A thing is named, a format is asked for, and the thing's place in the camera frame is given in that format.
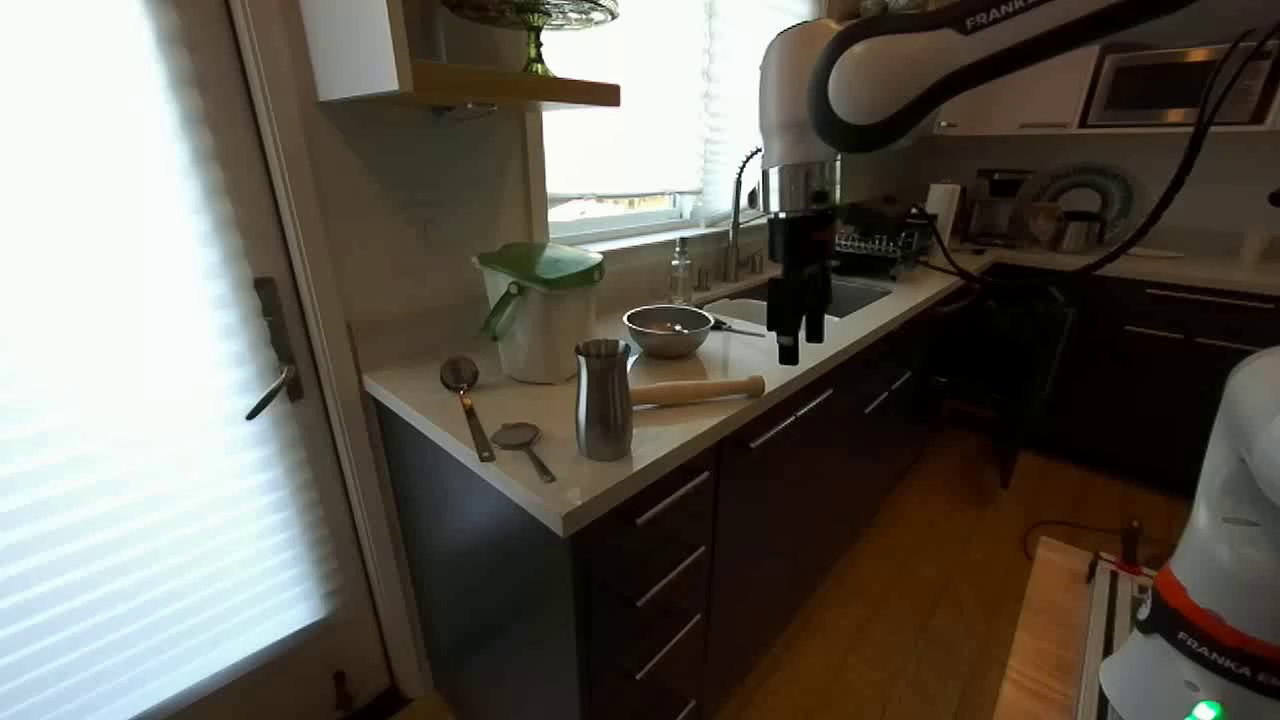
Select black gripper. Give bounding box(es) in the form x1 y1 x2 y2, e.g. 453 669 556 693
763 198 838 370

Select dark drawer with wooden interior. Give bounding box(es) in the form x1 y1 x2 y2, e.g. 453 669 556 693
574 525 721 631

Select undermount kitchen sink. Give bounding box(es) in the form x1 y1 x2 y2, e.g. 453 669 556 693
704 271 897 331

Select wooden rolling pin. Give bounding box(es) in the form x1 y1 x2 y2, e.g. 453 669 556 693
627 374 771 411

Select black dish rack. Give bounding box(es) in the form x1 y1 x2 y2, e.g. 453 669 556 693
836 198 939 282

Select clear glass soap bottle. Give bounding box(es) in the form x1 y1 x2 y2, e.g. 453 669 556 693
666 236 697 308

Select steel mixing bowl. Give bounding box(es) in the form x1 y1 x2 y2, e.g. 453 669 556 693
620 301 724 361

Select wide dark cabinet door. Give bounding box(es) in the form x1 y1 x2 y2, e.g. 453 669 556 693
836 327 939 529

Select metal sink faucet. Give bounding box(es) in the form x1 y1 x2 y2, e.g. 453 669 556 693
724 144 771 285

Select narrow dark cabinet door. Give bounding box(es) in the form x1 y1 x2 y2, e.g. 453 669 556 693
706 370 852 701

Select steel pitcher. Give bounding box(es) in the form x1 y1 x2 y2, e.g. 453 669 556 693
570 336 638 463

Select dark coffee maker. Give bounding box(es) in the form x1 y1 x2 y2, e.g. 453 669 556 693
962 163 1039 254

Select white bin with green lid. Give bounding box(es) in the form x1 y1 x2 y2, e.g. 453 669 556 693
474 239 610 389

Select white framed window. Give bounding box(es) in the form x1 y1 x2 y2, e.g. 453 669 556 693
536 0 824 254

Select dark corner base cabinet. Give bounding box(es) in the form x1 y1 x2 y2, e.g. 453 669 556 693
1059 270 1280 502

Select wooden platform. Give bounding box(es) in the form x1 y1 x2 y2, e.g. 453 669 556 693
993 532 1099 720

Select glass dish with green stem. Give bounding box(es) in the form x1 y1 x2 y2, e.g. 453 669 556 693
436 0 625 80

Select built-in microwave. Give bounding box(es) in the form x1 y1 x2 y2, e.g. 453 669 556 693
1081 36 1280 133

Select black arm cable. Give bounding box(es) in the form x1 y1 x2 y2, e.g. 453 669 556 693
807 0 1280 285

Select dark drawer with metal handle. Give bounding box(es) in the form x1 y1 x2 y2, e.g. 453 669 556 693
596 674 713 720
570 449 724 563
580 597 713 701

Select wooden-handled metal ladle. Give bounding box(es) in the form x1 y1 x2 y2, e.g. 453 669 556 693
436 351 498 469

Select wooden wall shelf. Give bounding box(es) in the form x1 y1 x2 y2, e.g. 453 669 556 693
403 60 625 113

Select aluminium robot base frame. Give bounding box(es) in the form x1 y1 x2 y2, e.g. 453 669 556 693
1074 551 1166 720

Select dark door lever handle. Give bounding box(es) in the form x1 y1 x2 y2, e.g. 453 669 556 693
238 276 308 423

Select white wall cabinet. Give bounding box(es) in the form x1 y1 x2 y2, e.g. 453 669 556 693
291 0 414 110

